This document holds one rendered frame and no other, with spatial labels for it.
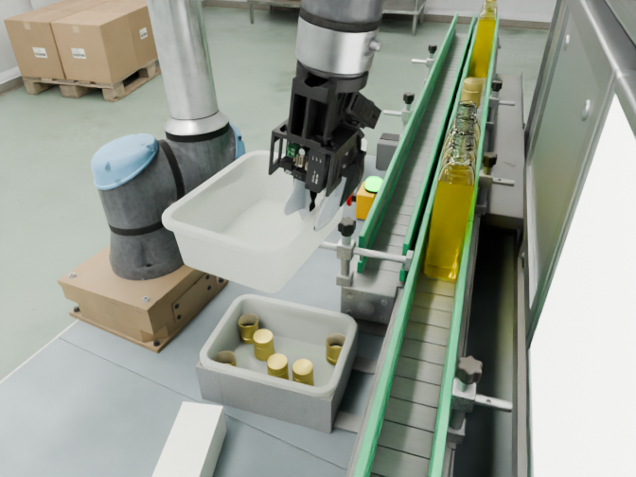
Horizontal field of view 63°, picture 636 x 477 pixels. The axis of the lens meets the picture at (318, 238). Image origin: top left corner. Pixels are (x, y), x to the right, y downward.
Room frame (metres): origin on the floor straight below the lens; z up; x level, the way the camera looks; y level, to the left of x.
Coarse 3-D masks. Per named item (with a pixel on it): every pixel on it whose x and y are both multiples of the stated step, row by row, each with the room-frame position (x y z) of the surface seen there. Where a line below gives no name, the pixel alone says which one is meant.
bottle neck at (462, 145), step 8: (464, 128) 0.74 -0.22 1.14; (456, 136) 0.72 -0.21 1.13; (464, 136) 0.72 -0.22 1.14; (472, 136) 0.72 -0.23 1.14; (456, 144) 0.72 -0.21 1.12; (464, 144) 0.72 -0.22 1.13; (472, 144) 0.72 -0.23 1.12; (456, 152) 0.72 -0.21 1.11; (464, 152) 0.72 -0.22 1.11; (456, 160) 0.72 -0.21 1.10; (464, 160) 0.72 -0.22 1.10
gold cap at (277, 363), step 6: (276, 354) 0.59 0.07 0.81; (270, 360) 0.58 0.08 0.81; (276, 360) 0.58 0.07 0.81; (282, 360) 0.58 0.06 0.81; (270, 366) 0.56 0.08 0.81; (276, 366) 0.56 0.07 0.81; (282, 366) 0.56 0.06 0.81; (270, 372) 0.56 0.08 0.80; (276, 372) 0.56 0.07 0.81; (282, 372) 0.56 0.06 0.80; (288, 372) 0.57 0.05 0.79; (282, 378) 0.56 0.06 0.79; (288, 378) 0.57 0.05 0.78
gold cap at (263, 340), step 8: (256, 336) 0.63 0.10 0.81; (264, 336) 0.63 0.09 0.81; (272, 336) 0.63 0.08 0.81; (256, 344) 0.61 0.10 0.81; (264, 344) 0.61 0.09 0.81; (272, 344) 0.62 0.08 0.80; (256, 352) 0.62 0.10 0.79; (264, 352) 0.61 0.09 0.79; (272, 352) 0.62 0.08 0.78; (264, 360) 0.61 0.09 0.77
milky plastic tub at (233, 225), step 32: (256, 160) 0.69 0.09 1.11; (192, 192) 0.58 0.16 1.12; (224, 192) 0.63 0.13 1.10; (256, 192) 0.69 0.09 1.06; (288, 192) 0.67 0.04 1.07; (192, 224) 0.56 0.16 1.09; (224, 224) 0.61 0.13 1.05; (256, 224) 0.61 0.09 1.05; (288, 224) 0.61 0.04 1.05; (192, 256) 0.51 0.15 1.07; (224, 256) 0.49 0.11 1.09; (256, 256) 0.45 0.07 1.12; (288, 256) 0.48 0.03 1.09; (256, 288) 0.47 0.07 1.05
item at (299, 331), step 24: (240, 312) 0.68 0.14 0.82; (264, 312) 0.68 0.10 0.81; (288, 312) 0.67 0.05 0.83; (312, 312) 0.66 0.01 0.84; (336, 312) 0.66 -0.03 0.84; (216, 336) 0.60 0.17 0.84; (288, 336) 0.67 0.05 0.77; (312, 336) 0.66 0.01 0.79; (240, 360) 0.61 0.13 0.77; (288, 360) 0.61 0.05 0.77; (312, 360) 0.61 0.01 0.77; (288, 384) 0.50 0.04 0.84; (336, 384) 0.51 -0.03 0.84
